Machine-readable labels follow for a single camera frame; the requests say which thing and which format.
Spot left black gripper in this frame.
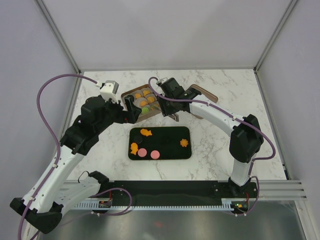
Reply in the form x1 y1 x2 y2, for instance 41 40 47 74
95 96 142 134

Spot round tan biscuit top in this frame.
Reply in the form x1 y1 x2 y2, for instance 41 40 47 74
139 100 148 107

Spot round tan biscuit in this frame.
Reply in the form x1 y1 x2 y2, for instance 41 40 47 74
142 90 151 97
139 100 148 107
146 96 156 104

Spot black sandwich cookie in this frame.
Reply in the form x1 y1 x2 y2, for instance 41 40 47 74
126 94 135 101
133 135 143 144

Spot gold cookie tin box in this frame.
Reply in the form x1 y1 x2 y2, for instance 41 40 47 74
120 84 161 123

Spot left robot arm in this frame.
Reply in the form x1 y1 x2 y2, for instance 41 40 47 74
10 95 142 234

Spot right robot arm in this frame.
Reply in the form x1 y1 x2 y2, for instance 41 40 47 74
153 77 264 198

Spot orange fish cookie upper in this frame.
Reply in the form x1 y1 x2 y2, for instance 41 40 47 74
140 128 153 137

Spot orange fish cookie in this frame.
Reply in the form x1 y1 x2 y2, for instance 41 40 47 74
130 142 139 155
140 128 153 137

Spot dark green tray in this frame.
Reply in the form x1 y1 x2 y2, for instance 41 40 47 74
127 126 192 161

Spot orange fish cookie lower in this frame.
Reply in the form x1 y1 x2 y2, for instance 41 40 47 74
130 142 139 155

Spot orange flower cookie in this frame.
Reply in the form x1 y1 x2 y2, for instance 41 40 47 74
179 138 189 148

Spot pink macaron left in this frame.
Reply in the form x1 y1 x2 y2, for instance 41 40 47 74
137 148 148 158

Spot pink macaron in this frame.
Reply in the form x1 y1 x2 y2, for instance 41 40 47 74
137 148 148 158
150 150 160 160

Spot gold tin lid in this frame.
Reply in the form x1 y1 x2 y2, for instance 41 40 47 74
188 84 219 104

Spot pink macaron right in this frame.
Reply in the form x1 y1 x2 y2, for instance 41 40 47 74
150 150 160 160

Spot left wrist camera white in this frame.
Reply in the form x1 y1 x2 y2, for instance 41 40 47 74
96 80 119 104

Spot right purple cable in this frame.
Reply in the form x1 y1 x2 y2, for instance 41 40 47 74
148 76 276 218

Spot purple cable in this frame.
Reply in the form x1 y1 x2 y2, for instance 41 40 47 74
148 76 276 218
18 73 100 240

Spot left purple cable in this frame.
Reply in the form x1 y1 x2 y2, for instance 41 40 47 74
18 73 100 240

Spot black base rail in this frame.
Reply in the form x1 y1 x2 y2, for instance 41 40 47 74
98 180 258 207

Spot aluminium frame rail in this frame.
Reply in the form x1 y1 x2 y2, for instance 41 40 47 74
60 179 307 213

